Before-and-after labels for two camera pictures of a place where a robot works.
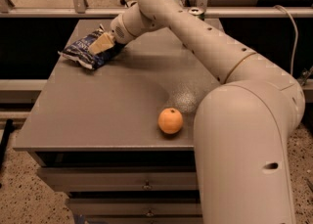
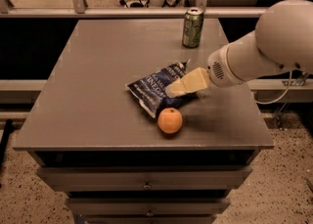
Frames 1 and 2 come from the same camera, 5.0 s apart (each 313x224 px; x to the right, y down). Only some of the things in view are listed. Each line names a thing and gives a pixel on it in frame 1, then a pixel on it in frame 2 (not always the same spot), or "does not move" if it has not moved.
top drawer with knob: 121,178 does not move
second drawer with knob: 134,207 does not move
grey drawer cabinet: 94,134 does not move
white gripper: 118,33 to 216,67
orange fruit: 170,120 does not move
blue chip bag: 78,50 to 150,91
